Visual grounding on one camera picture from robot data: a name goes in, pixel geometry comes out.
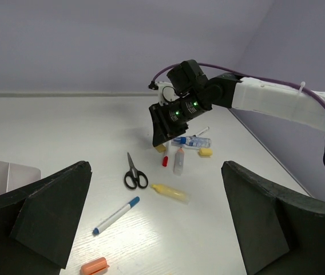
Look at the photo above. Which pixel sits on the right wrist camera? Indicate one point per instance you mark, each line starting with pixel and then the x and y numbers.
pixel 165 92

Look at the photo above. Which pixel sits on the red capped white marker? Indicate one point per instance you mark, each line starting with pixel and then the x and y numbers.
pixel 165 159

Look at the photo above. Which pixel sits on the black capped white pen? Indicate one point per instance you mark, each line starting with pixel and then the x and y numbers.
pixel 202 131

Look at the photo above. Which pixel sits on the blue capped white marker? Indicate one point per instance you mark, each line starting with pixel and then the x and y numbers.
pixel 115 216

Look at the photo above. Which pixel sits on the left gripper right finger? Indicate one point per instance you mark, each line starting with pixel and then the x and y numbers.
pixel 279 230

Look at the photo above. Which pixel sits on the orange eraser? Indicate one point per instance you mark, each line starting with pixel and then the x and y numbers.
pixel 94 267

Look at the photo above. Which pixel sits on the black scissors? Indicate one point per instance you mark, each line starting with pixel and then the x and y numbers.
pixel 134 178

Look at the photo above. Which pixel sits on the yellow glue tube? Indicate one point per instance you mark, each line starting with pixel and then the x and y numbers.
pixel 171 193

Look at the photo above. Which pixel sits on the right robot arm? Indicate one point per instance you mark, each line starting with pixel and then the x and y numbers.
pixel 189 93

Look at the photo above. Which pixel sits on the blue clear glue bottle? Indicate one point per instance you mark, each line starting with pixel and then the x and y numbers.
pixel 192 142

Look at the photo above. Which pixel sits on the white divided organizer tray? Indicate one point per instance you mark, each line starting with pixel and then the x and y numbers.
pixel 13 176

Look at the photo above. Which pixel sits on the yellow eraser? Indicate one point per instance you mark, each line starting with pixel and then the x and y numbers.
pixel 205 152

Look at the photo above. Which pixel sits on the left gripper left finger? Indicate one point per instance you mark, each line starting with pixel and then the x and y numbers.
pixel 39 221

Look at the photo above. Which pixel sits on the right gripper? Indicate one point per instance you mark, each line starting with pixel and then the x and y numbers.
pixel 172 119

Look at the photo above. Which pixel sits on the grey pencil shaped case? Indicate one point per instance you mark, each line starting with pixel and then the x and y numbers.
pixel 179 162

